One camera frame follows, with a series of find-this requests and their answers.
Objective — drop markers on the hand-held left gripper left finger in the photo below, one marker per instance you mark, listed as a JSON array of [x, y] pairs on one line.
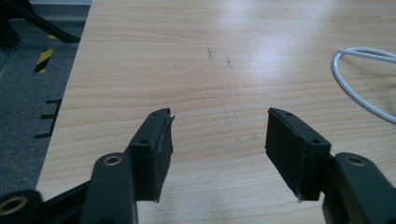
[[149, 161]]

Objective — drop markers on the yellow black striped tape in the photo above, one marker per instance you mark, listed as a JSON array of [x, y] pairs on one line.
[[44, 60]]

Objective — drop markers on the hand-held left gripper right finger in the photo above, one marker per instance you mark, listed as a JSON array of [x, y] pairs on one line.
[[299, 155]]

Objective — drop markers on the black tape marks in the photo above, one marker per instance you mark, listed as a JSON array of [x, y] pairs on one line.
[[49, 117]]

